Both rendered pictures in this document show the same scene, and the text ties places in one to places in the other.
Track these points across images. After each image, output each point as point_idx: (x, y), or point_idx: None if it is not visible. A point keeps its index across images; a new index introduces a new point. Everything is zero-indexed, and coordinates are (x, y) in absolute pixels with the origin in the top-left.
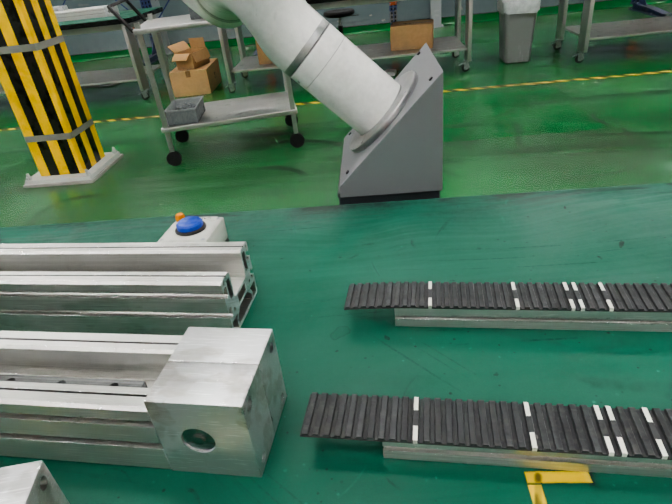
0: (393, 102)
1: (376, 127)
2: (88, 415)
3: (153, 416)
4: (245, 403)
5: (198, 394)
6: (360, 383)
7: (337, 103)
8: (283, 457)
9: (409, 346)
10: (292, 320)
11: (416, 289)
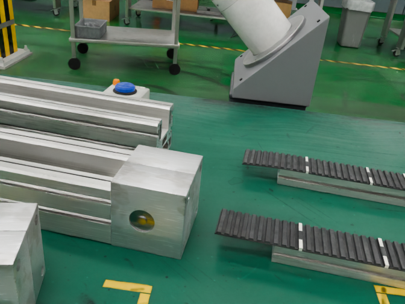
0: (285, 34)
1: (269, 50)
2: (61, 188)
3: (114, 195)
4: (187, 195)
5: (152, 184)
6: (252, 214)
7: (243, 26)
8: (196, 250)
9: (287, 198)
10: None
11: (296, 160)
